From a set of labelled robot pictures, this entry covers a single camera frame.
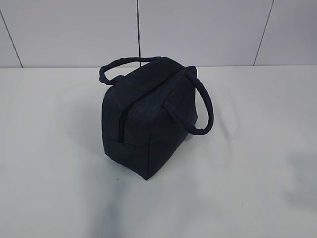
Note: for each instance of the dark blue lunch bag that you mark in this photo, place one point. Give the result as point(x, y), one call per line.
point(150, 107)

